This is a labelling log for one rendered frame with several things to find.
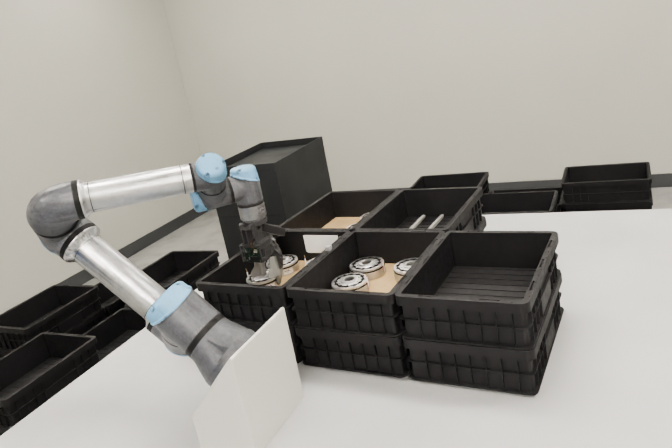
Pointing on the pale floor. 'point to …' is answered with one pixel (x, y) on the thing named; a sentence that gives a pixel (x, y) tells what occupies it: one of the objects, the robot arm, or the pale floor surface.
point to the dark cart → (279, 182)
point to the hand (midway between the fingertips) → (272, 279)
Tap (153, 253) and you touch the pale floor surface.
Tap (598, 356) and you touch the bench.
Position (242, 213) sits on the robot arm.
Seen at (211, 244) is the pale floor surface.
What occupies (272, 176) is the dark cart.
